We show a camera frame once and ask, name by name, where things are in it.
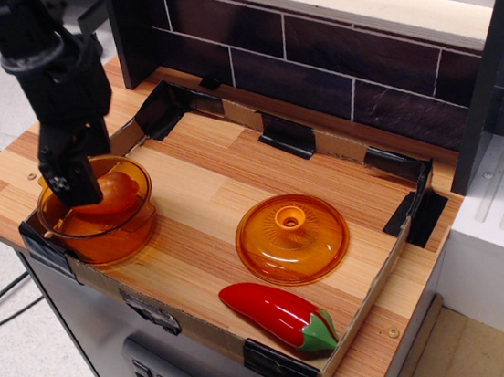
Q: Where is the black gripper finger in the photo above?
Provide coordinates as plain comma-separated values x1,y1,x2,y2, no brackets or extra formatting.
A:
81,117,111,157
38,148,103,208

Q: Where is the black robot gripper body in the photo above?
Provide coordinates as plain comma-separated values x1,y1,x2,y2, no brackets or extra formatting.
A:
1,34,111,152

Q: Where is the orange toy carrot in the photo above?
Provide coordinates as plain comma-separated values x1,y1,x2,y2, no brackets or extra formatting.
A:
72,172,140,215

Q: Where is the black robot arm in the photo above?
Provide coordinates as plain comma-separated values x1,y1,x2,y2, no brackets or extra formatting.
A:
0,0,111,207

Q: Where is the orange transparent plastic pot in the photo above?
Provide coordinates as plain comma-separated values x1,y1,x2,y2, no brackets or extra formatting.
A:
37,155,156,266

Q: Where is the orange transparent pot lid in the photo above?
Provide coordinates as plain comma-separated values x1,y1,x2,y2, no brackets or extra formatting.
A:
236,194,350,286

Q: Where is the black chair caster wheel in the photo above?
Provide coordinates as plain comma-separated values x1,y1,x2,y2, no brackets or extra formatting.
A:
75,34,104,59

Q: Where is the red toy chili pepper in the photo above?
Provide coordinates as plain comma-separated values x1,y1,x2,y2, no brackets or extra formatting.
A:
218,282,340,352

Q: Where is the dark vertical post left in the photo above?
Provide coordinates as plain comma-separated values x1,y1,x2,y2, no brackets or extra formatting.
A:
105,0,159,89

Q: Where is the dark vertical post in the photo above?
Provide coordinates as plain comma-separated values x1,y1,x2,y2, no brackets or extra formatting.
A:
105,0,159,89
426,0,504,198

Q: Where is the black floor cable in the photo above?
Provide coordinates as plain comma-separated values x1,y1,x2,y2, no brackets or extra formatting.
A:
0,268,49,333

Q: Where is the dark vertical post right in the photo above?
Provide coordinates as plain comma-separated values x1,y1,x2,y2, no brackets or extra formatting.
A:
426,0,504,198

